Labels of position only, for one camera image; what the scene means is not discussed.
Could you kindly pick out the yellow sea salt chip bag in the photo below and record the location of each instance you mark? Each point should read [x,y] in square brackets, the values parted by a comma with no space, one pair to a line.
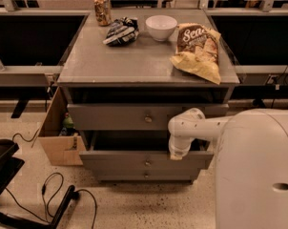
[197,51]

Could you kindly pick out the cardboard box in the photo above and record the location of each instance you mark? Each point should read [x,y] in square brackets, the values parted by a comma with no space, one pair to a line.
[61,150]

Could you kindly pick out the green bottle in box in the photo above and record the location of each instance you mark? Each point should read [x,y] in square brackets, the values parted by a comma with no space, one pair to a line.
[67,121]

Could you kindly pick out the grey drawer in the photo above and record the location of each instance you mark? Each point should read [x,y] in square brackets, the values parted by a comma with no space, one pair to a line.
[139,150]
[148,175]
[138,117]

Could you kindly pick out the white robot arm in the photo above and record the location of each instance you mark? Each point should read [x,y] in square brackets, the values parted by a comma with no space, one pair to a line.
[251,172]

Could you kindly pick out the gold soda can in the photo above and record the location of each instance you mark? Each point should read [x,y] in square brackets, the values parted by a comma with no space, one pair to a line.
[102,12]

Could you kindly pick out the white ceramic bowl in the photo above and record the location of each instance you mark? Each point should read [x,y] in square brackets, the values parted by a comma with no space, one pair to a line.
[161,27]

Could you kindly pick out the grey drawer cabinet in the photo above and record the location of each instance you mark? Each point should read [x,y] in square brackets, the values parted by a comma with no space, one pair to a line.
[139,73]

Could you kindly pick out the grey bottom drawer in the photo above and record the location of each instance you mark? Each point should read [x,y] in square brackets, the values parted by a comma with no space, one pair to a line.
[148,175]

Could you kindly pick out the black chair base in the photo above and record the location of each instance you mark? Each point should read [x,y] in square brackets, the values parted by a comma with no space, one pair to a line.
[9,167]

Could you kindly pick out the dark crumpled snack bag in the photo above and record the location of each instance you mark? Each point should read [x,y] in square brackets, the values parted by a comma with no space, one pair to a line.
[122,31]

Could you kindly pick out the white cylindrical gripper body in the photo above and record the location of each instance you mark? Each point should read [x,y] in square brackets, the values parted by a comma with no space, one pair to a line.
[178,147]

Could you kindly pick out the grey top drawer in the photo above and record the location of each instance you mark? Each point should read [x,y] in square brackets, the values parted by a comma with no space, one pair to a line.
[138,117]

